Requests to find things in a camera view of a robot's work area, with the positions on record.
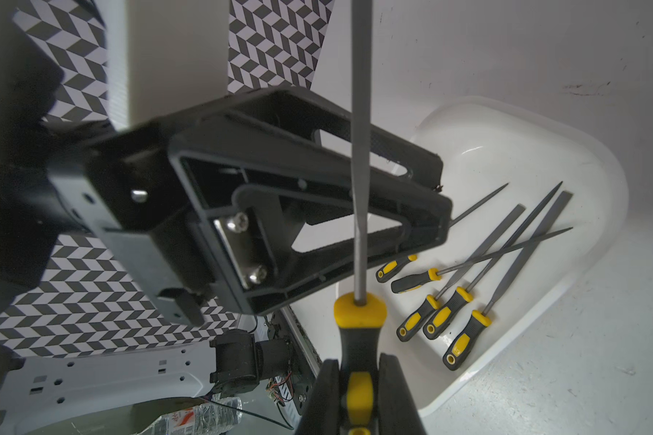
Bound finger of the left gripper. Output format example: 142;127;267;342
167;130;452;315
233;85;444;190

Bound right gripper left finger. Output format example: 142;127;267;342
294;360;340;435

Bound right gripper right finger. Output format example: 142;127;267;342
377;353;426;435

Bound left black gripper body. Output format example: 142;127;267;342
0;32;230;326

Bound white plastic storage box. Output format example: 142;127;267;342
290;95;631;419

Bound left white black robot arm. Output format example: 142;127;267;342
0;23;452;434

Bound left base wiring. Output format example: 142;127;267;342
266;369;306;406

